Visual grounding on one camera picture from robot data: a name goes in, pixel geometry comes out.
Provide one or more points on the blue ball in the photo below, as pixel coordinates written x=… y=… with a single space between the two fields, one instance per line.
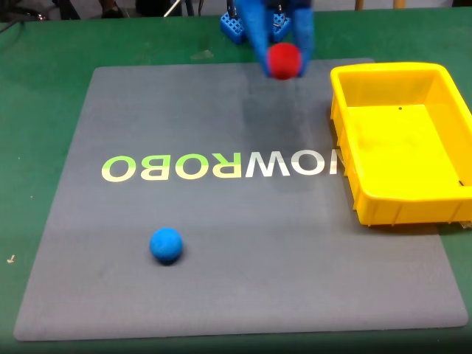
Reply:
x=166 y=245

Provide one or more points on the green table cover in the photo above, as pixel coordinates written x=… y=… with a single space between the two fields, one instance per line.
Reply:
x=37 y=92

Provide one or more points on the small white scrap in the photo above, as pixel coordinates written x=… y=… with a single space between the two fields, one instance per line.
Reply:
x=10 y=259

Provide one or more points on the grey mat with lettering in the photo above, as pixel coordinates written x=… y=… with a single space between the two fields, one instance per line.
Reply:
x=236 y=258

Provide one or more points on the red ball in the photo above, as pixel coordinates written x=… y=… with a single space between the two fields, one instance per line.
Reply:
x=284 y=60

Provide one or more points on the yellow plastic bin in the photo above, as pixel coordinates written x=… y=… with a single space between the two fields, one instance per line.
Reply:
x=398 y=147

